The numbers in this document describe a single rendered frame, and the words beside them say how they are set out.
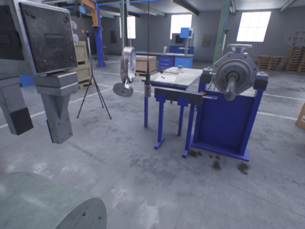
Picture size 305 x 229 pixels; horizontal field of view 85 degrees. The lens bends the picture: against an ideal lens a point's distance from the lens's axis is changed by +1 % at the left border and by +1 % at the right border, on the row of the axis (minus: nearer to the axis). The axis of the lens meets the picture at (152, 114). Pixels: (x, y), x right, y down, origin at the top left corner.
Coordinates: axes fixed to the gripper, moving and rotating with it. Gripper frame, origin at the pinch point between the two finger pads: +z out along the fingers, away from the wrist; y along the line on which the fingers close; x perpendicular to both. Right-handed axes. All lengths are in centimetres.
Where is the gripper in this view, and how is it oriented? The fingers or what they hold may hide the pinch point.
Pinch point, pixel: (39, 124)
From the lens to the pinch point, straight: 56.8
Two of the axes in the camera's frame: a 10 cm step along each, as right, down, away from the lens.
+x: 2.7, -3.9, 8.8
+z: -0.2, 9.1, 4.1
